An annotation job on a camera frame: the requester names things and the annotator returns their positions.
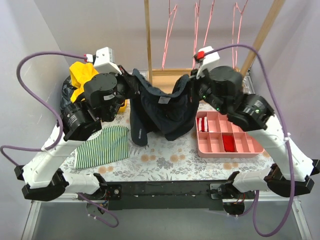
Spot dark navy shorts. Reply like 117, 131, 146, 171
122, 69, 199, 147

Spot pink hanger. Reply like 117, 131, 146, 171
203, 0, 215, 47
231, 0, 248, 71
161, 0, 178, 70
193, 0, 201, 55

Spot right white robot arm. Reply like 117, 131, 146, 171
190, 66, 320, 199

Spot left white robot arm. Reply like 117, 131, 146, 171
14, 104, 130, 202

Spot wooden hanger rack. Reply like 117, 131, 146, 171
145, 0, 284, 83

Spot yellow plastic bin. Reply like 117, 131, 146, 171
118, 99, 129, 113

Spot yellow shirt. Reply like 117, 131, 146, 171
69, 61, 99, 103

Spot dark patterned garment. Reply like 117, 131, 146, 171
60, 75, 77, 114

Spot red white folded cloth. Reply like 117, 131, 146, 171
196, 116, 209, 132

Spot green white striped cloth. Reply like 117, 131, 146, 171
74, 125, 130, 170

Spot pink divided tray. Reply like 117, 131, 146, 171
195, 110, 264, 158

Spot red folded cloth middle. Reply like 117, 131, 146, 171
222, 134, 236, 153

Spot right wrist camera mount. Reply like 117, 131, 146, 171
193, 46, 220, 79

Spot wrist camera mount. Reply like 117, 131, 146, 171
193, 46, 220, 79
84, 47, 122, 75

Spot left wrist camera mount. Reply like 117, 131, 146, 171
84, 47, 122, 75

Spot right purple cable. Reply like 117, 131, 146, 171
204, 43, 294, 237

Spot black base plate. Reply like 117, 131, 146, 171
84, 180, 237, 211

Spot aluminium frame rail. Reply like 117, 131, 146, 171
21, 192, 313, 240

